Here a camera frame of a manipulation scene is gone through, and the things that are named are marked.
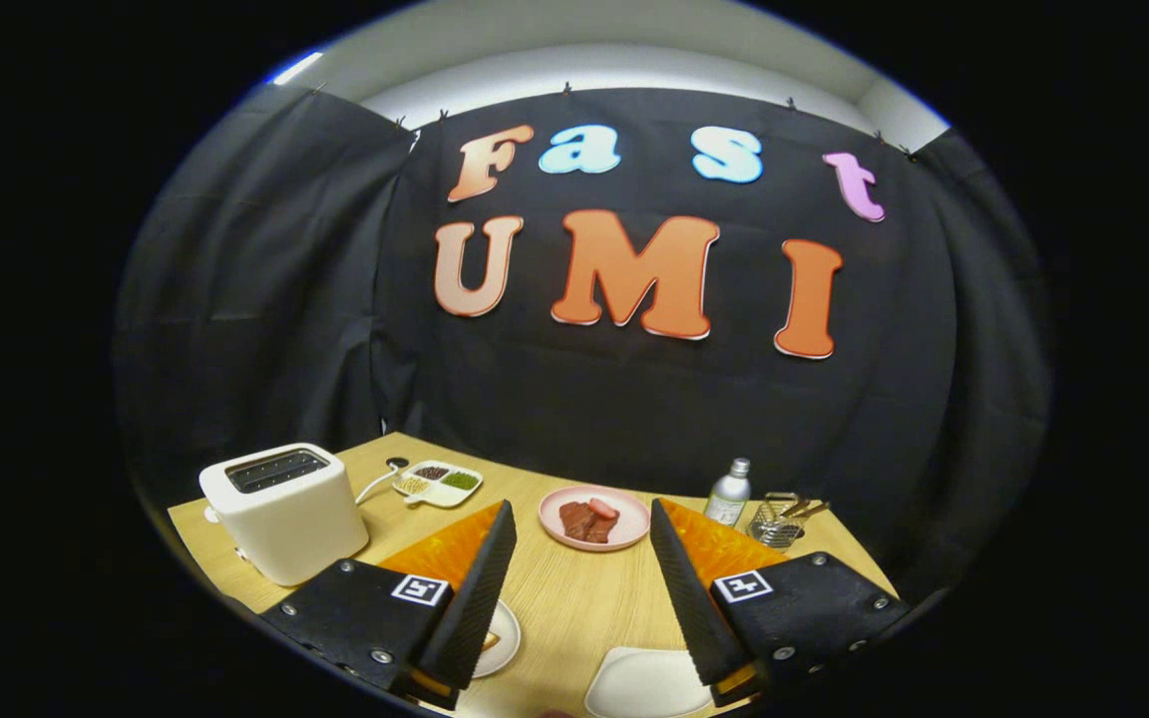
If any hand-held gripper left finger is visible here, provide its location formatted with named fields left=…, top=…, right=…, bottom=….
left=258, top=499, right=519, bottom=712

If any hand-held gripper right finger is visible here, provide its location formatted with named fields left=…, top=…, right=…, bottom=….
left=648, top=497, right=912, bottom=709

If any round white plate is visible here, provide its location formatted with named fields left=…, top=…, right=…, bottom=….
left=472, top=598, right=523, bottom=680

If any pink plate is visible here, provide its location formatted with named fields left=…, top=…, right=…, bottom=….
left=539, top=485, right=651, bottom=552

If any white curved dish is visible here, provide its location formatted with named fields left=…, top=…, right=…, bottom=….
left=584, top=646, right=715, bottom=718

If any green label bottle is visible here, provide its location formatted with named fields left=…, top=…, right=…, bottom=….
left=704, top=458, right=752, bottom=528

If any white divided bean dish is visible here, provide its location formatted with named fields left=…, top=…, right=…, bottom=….
left=392, top=460, right=485, bottom=510

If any dark red meat slice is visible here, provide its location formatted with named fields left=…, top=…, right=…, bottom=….
left=559, top=501, right=620, bottom=544

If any white toaster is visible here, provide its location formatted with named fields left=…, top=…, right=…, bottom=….
left=198, top=443, right=370, bottom=587

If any ceiling light panel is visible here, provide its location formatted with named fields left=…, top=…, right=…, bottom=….
left=270, top=50, right=324, bottom=87

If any metal wire basket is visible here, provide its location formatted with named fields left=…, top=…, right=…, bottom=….
left=746, top=492, right=805, bottom=550

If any white toaster cable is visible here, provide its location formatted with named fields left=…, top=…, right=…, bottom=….
left=355, top=457, right=411, bottom=507

